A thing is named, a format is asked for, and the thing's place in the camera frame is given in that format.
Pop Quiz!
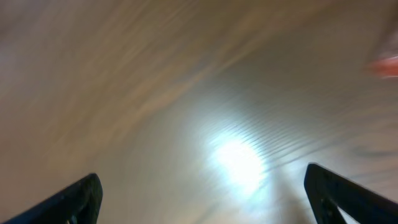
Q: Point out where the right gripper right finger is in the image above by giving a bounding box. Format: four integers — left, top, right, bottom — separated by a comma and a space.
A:
304, 163, 397, 224

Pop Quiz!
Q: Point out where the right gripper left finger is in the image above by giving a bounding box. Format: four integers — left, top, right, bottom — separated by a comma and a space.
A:
5, 173, 103, 224

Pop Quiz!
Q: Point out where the red Top snack packet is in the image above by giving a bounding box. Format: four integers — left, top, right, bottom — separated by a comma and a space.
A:
370, 57, 398, 78

